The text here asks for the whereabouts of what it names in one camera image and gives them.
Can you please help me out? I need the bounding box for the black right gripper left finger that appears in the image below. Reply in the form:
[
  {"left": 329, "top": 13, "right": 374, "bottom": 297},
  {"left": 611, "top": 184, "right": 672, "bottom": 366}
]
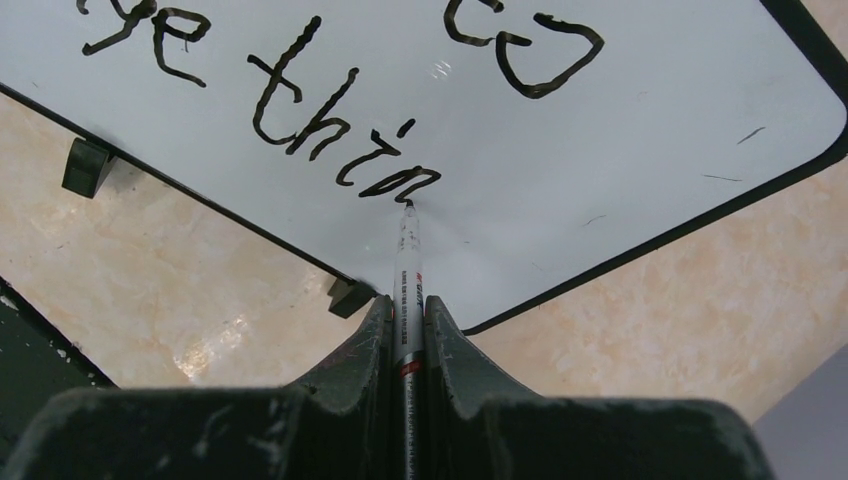
[{"left": 2, "top": 296, "right": 394, "bottom": 479}]

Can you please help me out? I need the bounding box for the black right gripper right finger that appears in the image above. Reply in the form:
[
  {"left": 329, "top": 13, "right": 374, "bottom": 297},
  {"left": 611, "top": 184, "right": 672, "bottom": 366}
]
[{"left": 425, "top": 296, "right": 774, "bottom": 479}]

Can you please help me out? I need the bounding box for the black and white marker pen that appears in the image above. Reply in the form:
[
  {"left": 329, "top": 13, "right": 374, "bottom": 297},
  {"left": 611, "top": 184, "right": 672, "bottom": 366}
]
[{"left": 392, "top": 200, "right": 425, "bottom": 479}]

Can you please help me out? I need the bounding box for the white board with black frame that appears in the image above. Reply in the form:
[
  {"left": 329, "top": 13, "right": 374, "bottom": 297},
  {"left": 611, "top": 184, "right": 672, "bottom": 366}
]
[{"left": 1, "top": 1, "right": 847, "bottom": 332}]

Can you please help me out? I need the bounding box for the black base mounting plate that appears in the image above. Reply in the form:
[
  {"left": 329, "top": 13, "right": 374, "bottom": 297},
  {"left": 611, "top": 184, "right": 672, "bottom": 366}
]
[{"left": 1, "top": 280, "right": 115, "bottom": 466}]

